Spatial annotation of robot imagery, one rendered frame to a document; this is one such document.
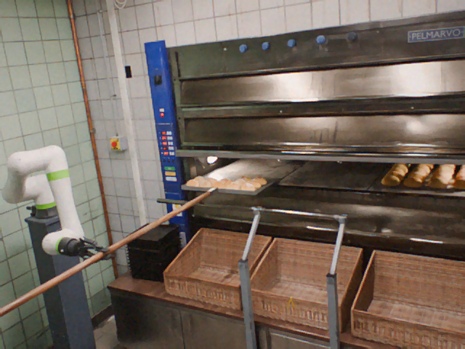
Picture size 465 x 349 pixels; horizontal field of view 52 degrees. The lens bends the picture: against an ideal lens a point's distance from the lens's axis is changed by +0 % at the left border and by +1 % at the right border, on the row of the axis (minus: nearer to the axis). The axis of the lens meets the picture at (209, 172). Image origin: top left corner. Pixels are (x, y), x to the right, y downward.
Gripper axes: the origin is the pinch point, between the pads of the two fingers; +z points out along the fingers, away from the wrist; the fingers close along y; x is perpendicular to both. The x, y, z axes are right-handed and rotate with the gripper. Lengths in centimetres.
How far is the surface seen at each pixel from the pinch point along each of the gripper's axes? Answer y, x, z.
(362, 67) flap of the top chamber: -69, -121, 88
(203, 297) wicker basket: 58, -68, 5
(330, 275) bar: 23, -58, 88
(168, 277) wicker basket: 51, -70, -22
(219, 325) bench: 71, -63, 18
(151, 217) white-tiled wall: 33, -117, -72
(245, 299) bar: 46, -57, 40
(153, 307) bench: 71, -63, -32
